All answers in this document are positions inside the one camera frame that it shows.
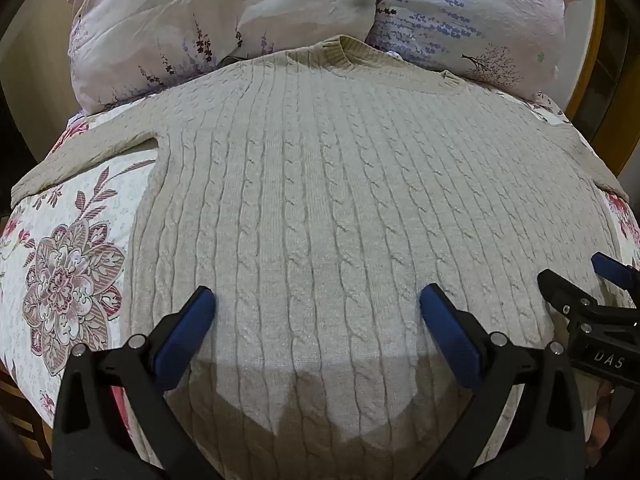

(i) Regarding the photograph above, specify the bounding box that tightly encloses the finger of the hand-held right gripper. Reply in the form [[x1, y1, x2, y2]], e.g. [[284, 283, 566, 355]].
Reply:
[[591, 252, 640, 306], [537, 269, 603, 328]]

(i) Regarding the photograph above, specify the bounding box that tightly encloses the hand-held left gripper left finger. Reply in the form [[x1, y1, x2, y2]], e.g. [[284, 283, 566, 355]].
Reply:
[[52, 286, 227, 480]]

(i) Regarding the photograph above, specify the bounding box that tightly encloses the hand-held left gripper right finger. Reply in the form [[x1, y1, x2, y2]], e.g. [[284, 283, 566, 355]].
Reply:
[[419, 284, 587, 480]]

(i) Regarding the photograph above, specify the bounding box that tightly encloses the beige cable-knit sweater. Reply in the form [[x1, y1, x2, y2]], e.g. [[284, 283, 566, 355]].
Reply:
[[11, 35, 630, 467]]

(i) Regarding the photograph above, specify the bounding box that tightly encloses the person's right hand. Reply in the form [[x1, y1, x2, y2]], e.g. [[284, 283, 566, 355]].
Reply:
[[586, 381, 618, 456]]

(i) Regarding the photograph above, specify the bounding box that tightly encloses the floral bed sheet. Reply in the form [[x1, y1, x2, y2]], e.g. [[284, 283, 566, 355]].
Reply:
[[0, 91, 640, 461]]

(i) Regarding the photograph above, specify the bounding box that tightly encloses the lavender print pillow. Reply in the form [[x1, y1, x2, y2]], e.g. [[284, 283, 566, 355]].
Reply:
[[365, 0, 582, 105]]

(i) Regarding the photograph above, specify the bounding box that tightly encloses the pink floral pillow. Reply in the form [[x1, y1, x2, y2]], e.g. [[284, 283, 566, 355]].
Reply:
[[67, 0, 378, 116]]

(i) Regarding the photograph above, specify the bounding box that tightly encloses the wooden bed frame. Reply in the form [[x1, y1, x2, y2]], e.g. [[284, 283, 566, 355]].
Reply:
[[564, 0, 640, 173]]

